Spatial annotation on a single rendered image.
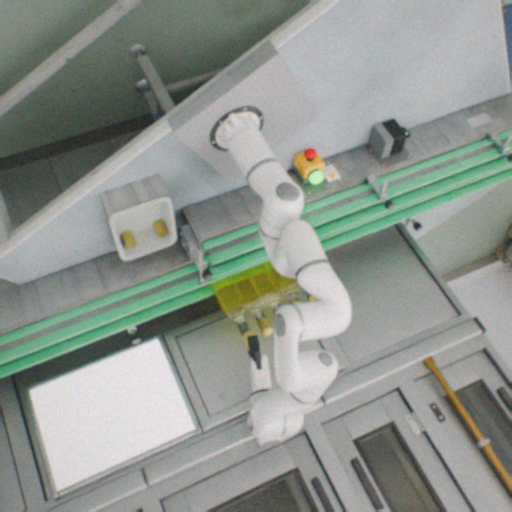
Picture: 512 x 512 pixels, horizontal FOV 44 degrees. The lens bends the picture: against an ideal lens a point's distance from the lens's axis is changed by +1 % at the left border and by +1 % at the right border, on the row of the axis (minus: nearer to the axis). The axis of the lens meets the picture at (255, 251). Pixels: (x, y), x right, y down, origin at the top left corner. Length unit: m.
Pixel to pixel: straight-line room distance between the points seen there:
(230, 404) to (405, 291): 0.71
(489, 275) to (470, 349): 3.90
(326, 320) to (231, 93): 0.60
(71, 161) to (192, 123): 0.98
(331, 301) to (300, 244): 0.15
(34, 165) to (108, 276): 0.75
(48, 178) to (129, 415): 0.99
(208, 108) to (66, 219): 0.51
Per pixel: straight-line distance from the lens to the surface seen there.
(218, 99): 1.57
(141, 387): 1.94
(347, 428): 1.95
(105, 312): 1.87
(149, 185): 1.73
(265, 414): 1.57
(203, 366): 1.95
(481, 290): 5.89
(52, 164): 2.51
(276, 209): 1.49
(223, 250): 1.83
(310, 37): 1.67
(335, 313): 1.42
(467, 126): 2.25
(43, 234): 1.81
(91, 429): 1.92
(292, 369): 1.39
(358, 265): 2.19
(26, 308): 1.92
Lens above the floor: 1.87
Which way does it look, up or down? 29 degrees down
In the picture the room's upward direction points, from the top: 151 degrees clockwise
